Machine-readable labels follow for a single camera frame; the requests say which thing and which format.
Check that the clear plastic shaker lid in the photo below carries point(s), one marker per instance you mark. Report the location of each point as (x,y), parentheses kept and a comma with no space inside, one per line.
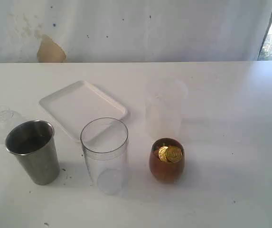
(9,119)

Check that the translucent plastic measuring cup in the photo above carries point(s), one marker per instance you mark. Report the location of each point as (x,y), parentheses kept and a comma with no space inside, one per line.
(165,101)

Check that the small brown wooden cup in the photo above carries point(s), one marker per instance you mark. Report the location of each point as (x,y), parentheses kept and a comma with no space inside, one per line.
(167,172)

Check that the clear plastic tumbler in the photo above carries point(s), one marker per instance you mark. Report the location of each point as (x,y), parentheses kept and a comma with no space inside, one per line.
(104,143)

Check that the stainless steel cup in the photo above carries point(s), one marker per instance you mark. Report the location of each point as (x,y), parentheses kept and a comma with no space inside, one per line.
(33,145)

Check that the gold foil coin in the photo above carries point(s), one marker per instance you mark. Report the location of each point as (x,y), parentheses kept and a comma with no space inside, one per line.
(162,153)
(173,154)

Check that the white rectangular plastic tray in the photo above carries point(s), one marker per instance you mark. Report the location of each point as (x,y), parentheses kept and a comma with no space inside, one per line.
(77,104)

